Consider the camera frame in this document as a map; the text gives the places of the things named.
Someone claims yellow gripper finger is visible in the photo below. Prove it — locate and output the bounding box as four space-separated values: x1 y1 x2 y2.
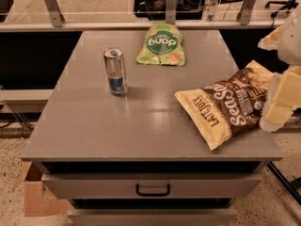
258 26 280 51
260 66 301 132

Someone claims redbull can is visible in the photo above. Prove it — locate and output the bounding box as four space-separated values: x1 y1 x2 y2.
103 47 128 96

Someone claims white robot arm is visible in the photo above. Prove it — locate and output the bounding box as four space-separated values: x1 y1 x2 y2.
258 6 301 132

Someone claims brown sea salt chip bag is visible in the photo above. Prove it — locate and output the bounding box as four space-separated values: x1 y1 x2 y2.
175 60 273 151

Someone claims green rice chip bag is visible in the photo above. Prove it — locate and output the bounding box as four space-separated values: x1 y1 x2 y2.
135 23 185 66

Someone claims black office chair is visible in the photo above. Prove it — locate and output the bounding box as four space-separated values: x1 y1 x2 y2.
264 0 299 19

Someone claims clear plastic water bottle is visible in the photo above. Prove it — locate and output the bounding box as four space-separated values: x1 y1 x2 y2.
202 0 219 23

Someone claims seated person in background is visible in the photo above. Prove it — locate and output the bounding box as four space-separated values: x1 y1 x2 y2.
134 0 201 20

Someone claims lower grey drawer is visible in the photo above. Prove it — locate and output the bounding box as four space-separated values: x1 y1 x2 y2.
68 209 236 226

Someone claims grey drawer cabinet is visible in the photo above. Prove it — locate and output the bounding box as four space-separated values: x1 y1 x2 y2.
22 30 281 211

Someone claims cardboard box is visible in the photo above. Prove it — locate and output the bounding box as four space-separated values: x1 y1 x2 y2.
13 162 72 218

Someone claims upper drawer with black handle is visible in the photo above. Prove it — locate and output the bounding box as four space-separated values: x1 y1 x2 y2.
42 173 261 199

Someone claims metal railing frame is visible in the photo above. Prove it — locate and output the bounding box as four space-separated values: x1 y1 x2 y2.
1 0 289 30

